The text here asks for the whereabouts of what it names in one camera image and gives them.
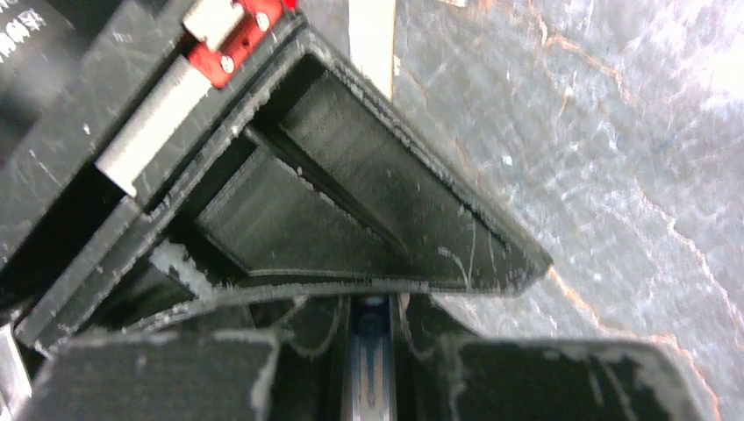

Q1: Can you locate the clear blue ballpoint cap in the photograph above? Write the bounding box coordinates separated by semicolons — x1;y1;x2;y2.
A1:
340;296;397;421

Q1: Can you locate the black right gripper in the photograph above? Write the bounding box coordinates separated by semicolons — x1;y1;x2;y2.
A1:
1;1;306;303

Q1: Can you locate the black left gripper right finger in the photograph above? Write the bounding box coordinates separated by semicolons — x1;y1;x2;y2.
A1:
391;293;483;358

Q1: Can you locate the clear blue ballpoint pen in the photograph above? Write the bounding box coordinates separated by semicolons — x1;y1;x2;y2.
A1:
348;0;397;99

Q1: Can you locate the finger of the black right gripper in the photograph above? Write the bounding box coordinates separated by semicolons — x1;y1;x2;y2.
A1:
16;25;551;353

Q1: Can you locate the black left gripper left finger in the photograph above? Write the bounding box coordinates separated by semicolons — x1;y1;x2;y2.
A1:
249;296;349;358

